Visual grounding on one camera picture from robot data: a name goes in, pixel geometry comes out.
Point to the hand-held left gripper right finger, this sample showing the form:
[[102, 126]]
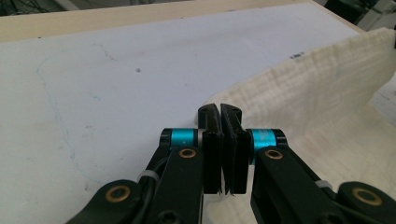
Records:
[[236, 149]]

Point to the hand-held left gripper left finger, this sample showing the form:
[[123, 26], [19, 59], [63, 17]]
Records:
[[211, 149]]

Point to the cream towel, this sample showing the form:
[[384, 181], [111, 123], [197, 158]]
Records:
[[311, 118]]

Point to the white foam mat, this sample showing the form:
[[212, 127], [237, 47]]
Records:
[[124, 81]]

